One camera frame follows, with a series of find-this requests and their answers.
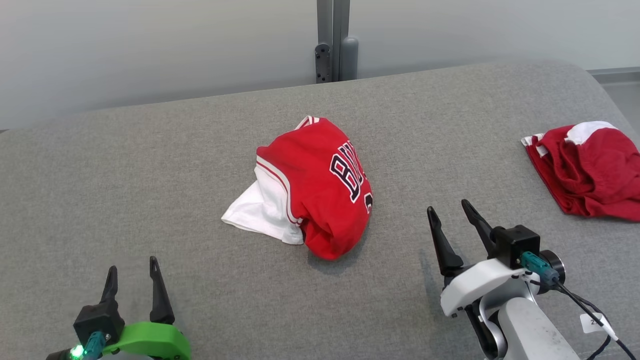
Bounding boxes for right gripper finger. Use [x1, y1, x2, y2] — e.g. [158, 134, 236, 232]
[460, 199, 499, 259]
[426, 205, 465, 277]

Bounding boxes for grey cylinder post cap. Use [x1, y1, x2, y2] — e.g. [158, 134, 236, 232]
[340, 36, 360, 82]

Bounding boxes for red white-sleeved basketball jersey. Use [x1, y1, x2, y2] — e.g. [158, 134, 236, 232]
[220, 115, 374, 261]

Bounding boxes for black teal-plug left camera cable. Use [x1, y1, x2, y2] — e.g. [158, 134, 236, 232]
[82, 331, 107, 360]

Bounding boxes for red white-striped shorts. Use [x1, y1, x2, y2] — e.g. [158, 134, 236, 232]
[520, 120, 640, 223]

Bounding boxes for grey metal partition post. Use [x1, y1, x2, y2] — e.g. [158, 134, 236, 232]
[316, 0, 351, 83]

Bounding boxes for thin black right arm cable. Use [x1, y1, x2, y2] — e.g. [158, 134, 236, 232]
[582, 334, 615, 360]

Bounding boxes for black teal-plug right camera cable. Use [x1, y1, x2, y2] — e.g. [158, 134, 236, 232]
[520, 251, 640, 360]

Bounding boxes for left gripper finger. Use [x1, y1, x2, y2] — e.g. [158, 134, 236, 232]
[101, 265, 119, 306]
[149, 256, 176, 325]

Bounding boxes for white cable label tag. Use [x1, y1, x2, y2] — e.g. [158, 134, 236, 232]
[580, 312, 613, 335]

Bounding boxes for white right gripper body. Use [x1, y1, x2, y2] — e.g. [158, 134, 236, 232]
[440, 258, 531, 319]

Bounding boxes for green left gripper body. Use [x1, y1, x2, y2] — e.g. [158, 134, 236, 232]
[101, 321, 192, 360]

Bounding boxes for dark grey hinge bracket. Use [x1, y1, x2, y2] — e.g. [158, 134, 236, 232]
[314, 43, 332, 84]

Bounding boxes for black teal-plug camera cable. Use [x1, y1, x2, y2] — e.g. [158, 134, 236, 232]
[82, 331, 107, 360]
[520, 251, 640, 360]

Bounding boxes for grey fabric sofa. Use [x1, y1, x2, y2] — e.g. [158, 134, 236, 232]
[0, 59, 640, 360]

